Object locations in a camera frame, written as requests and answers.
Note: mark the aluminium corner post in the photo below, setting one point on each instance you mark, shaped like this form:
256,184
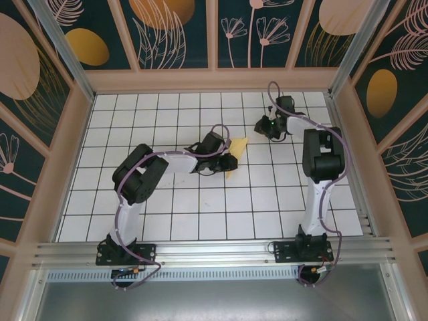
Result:
68,57
358,50

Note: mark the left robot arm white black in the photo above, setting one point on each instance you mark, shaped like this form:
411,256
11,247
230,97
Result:
125,217

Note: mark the grey sheet metal panel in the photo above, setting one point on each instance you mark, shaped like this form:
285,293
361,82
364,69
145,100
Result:
214,301

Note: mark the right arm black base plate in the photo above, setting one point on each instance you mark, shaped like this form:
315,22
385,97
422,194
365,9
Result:
284,254

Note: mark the aluminium frame bar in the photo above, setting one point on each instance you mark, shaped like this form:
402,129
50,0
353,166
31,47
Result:
36,294
393,294

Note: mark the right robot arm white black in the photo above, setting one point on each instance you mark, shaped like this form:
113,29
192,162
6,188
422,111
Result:
322,157

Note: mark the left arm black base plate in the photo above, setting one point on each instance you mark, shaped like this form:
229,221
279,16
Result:
148,252

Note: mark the long aluminium mounting rail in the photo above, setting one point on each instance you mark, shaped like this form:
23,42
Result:
214,250

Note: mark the aluminium table side rail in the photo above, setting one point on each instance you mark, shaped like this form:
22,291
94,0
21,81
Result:
334,110

